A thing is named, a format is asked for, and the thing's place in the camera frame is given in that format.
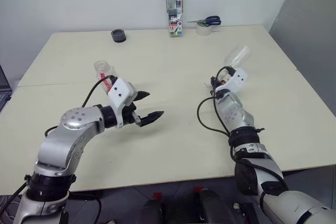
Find white tape roll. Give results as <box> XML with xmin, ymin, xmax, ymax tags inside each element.
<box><xmin>196</xmin><ymin>23</ymin><xmax>212</xmax><ymax>36</ymax></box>

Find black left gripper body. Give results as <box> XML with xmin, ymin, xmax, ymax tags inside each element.
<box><xmin>122</xmin><ymin>102</ymin><xmax>144</xmax><ymax>127</ymax></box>

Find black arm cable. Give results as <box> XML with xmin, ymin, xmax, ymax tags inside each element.
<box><xmin>43</xmin><ymin>75</ymin><xmax>118</xmax><ymax>137</ymax></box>
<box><xmin>197</xmin><ymin>66</ymin><xmax>287</xmax><ymax>192</ymax></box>

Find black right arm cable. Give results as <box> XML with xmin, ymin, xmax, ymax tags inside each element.
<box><xmin>197</xmin><ymin>66</ymin><xmax>287</xmax><ymax>192</ymax></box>

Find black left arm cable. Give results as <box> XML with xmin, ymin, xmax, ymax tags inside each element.
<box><xmin>43</xmin><ymin>75</ymin><xmax>118</xmax><ymax>137</ymax></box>

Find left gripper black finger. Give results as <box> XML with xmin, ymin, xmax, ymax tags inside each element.
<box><xmin>134</xmin><ymin>90</ymin><xmax>151</xmax><ymax>102</ymax></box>
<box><xmin>138</xmin><ymin>110</ymin><xmax>165</xmax><ymax>128</ymax></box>

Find blue handled scissors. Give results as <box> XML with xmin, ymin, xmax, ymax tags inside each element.
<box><xmin>186</xmin><ymin>15</ymin><xmax>222</xmax><ymax>27</ymax></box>

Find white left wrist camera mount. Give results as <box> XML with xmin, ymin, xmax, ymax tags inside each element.
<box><xmin>107</xmin><ymin>78</ymin><xmax>137</xmax><ymax>130</ymax></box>

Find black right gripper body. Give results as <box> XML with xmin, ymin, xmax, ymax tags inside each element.
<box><xmin>211</xmin><ymin>76</ymin><xmax>223</xmax><ymax>91</ymax></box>

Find dark laptop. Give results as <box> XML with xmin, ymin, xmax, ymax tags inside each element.
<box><xmin>0</xmin><ymin>64</ymin><xmax>13</xmax><ymax>112</ymax></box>

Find clear plastic bottle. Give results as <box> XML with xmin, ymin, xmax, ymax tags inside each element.
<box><xmin>93</xmin><ymin>60</ymin><xmax>118</xmax><ymax>96</ymax></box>

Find coloured pen pack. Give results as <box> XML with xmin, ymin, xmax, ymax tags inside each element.
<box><xmin>165</xmin><ymin>0</ymin><xmax>184</xmax><ymax>37</ymax></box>

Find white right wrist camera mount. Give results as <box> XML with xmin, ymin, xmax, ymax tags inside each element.
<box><xmin>217</xmin><ymin>68</ymin><xmax>249</xmax><ymax>94</ymax></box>

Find grey partition panel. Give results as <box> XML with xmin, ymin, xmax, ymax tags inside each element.
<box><xmin>269</xmin><ymin>0</ymin><xmax>336</xmax><ymax>119</ymax></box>

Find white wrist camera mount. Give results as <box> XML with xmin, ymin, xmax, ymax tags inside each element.
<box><xmin>217</xmin><ymin>68</ymin><xmax>249</xmax><ymax>94</ymax></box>
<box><xmin>107</xmin><ymin>78</ymin><xmax>137</xmax><ymax>130</ymax></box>

